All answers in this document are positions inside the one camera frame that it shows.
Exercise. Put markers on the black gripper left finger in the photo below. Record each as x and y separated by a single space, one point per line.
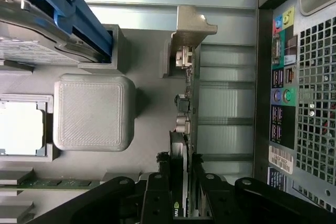
155 203

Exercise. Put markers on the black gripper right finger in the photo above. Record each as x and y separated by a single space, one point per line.
218 197

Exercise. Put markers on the blue printed sticker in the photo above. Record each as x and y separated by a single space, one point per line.
276 180

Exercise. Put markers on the white barcode label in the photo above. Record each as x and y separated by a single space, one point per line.
281 159

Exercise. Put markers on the green RAM stick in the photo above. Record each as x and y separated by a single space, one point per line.
57 183

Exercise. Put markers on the grey printed parts rack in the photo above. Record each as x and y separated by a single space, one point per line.
155 103

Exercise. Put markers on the grey square printed block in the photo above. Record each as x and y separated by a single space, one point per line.
94 113

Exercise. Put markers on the desktop computer rear panel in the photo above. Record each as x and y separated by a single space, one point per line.
315 98

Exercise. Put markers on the CPU with silver lid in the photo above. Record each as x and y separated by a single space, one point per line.
21 129

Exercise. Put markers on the hard disk in blue caddy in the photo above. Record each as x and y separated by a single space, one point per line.
63 1

